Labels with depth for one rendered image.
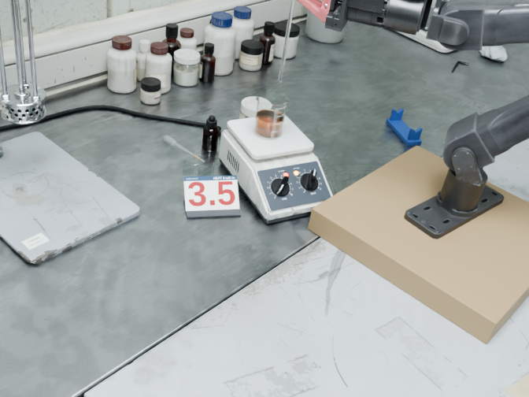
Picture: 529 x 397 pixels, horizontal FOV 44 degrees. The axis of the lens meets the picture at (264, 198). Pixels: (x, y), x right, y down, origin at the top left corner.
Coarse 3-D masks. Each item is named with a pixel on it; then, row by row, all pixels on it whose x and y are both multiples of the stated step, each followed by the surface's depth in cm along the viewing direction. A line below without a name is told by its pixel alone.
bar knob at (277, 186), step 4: (284, 176) 106; (276, 180) 107; (280, 180) 107; (284, 180) 105; (272, 184) 106; (276, 184) 106; (280, 184) 105; (284, 184) 105; (288, 184) 107; (272, 188) 106; (276, 188) 106; (280, 188) 105; (284, 188) 107; (288, 188) 107; (276, 192) 105; (280, 192) 105; (284, 192) 106; (288, 192) 107
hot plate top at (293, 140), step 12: (240, 120) 115; (252, 120) 116; (288, 120) 117; (240, 132) 112; (252, 132) 112; (288, 132) 114; (300, 132) 114; (252, 144) 109; (264, 144) 109; (276, 144) 110; (288, 144) 110; (300, 144) 111; (312, 144) 111; (252, 156) 107; (264, 156) 107; (276, 156) 108
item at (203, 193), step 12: (204, 180) 108; (216, 180) 108; (228, 180) 109; (192, 192) 107; (204, 192) 107; (216, 192) 108; (228, 192) 108; (192, 204) 106; (204, 204) 107; (216, 204) 107; (228, 204) 108
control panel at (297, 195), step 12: (276, 168) 108; (288, 168) 109; (300, 168) 110; (312, 168) 111; (264, 180) 106; (288, 180) 108; (300, 180) 109; (324, 180) 110; (264, 192) 105; (300, 192) 108; (312, 192) 108; (324, 192) 109; (276, 204) 105; (288, 204) 106; (300, 204) 107
